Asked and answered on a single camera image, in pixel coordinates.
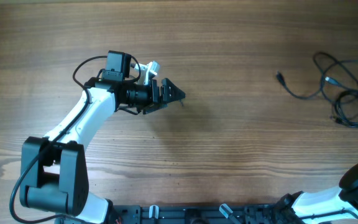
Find black cable bundle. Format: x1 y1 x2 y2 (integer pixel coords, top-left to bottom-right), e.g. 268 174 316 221
275 51 358 108

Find thin black usb cable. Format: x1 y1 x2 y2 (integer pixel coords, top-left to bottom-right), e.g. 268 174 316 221
329 89 358 128

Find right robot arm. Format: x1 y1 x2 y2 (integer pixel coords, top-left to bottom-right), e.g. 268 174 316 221
271 164 358 223

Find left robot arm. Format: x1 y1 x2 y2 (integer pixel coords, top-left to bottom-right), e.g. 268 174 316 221
9 51 185 223

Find left camera black cable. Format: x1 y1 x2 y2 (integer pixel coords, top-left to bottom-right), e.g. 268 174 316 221
9 55 108 224

